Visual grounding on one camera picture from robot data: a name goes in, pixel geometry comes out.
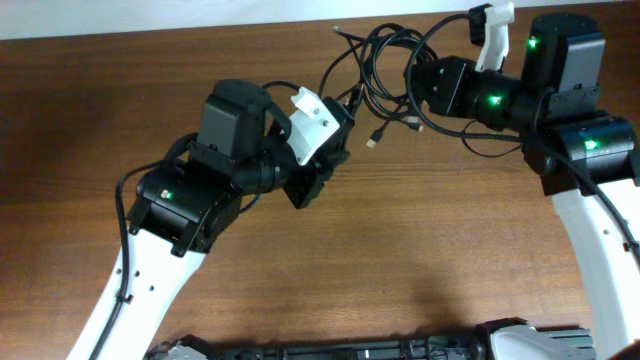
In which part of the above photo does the camera black cable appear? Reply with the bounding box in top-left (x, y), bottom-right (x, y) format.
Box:
top-left (262, 79), bottom-right (301, 94)
top-left (404, 12), bottom-right (640, 271)

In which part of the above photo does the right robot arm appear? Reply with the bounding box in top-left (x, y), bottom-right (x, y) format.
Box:
top-left (405, 5), bottom-right (639, 359)

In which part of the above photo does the left camera black cable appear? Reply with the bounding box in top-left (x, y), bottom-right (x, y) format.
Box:
top-left (262, 79), bottom-right (301, 94)

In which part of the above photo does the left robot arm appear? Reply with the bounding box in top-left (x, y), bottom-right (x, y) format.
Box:
top-left (70, 79), bottom-right (354, 359)

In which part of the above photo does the right camera black cable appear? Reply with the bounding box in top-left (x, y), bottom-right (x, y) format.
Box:
top-left (404, 12), bottom-right (640, 271)

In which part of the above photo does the black cable bundle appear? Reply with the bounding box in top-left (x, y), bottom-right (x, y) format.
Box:
top-left (317, 22), bottom-right (441, 149)

